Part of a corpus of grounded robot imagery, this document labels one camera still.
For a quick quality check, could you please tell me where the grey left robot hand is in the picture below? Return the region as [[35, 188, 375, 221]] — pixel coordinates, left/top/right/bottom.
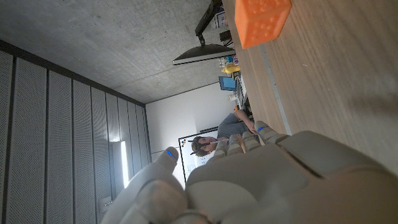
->
[[99, 120, 398, 224]]

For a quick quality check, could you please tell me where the orange block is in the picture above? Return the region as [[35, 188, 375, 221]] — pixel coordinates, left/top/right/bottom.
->
[[234, 0, 293, 50]]

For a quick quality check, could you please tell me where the seated person grey shirt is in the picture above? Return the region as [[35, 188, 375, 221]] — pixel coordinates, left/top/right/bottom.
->
[[190, 109, 259, 158]]

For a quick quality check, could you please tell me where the whiteboard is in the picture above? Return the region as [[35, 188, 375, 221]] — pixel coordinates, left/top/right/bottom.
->
[[178, 126, 219, 183]]

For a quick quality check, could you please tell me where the silver laptop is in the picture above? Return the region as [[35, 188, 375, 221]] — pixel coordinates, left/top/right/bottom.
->
[[218, 76, 239, 92]]

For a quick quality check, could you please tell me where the yellow package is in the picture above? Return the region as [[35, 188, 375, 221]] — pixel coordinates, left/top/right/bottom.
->
[[221, 62, 241, 75]]

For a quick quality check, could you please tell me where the black computer monitor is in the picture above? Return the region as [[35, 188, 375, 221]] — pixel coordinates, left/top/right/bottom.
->
[[172, 43, 236, 66]]

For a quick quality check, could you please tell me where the black monitor stand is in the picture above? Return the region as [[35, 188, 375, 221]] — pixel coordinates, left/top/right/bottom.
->
[[195, 0, 223, 47]]

